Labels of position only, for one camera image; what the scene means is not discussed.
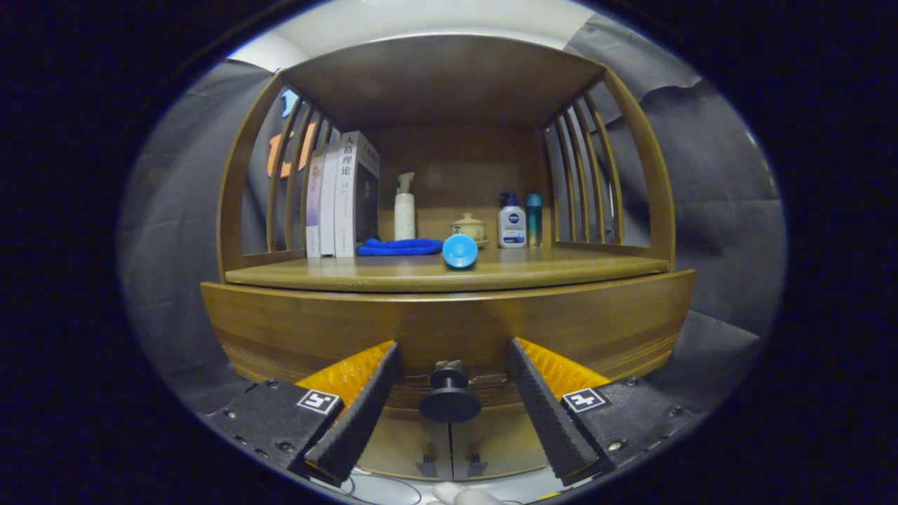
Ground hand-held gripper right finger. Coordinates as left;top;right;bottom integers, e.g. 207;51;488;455
507;337;695;486

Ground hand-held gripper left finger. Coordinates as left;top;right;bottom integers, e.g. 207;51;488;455
203;340;402;486

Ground wooden drawer with black knob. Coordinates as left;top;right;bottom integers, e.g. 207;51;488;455
200;270;697;424

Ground blue cosmetic tube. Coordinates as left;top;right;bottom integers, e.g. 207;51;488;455
442;234;479;269

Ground wooden cabinet door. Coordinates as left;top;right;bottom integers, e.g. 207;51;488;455
449;407;555;481
361;407;453;481

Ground wooden countertop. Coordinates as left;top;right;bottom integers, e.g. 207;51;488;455
224;245;669;293

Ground wooden cabinet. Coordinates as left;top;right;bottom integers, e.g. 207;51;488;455
200;33;697;481

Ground blue folded cloth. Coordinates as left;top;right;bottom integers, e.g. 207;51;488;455
357;238;444;257

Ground white lotion bottle blue cap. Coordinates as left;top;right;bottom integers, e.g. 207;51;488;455
497;192;528;249

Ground teal slim bottle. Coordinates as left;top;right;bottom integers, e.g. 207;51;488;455
526;193;543;248

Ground white pump bottle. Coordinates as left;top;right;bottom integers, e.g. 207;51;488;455
394;172;417;241

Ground lidded tea cup with saucer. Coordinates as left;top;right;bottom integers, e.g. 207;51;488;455
450;213;490;248

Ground grey book with portrait cover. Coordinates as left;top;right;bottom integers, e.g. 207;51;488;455
334;130;381;258

